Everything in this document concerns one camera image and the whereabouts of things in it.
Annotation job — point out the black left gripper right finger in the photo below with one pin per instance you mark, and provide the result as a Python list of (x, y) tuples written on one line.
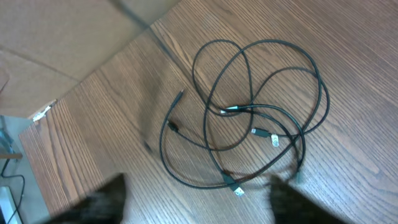
[(290, 206)]

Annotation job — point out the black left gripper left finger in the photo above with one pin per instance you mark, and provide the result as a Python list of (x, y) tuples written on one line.
[(104, 205)]

